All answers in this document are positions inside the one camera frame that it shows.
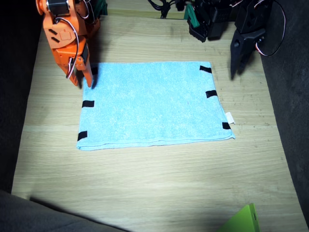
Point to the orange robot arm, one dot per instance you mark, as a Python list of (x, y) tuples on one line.
[(62, 24)]

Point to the green clamp at black arm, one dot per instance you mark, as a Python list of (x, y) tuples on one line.
[(192, 15)]

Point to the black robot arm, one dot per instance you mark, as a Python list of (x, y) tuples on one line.
[(217, 19)]

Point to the grey foam side panel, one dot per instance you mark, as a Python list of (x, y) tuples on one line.
[(289, 96)]

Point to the green clamp at orange arm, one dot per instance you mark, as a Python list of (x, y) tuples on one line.
[(100, 6)]

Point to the lime green plastic wedge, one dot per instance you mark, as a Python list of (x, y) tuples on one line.
[(243, 221)]

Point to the dark foam end panel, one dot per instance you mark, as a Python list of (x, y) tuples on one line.
[(48, 217)]

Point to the light blue towel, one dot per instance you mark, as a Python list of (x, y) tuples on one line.
[(152, 104)]

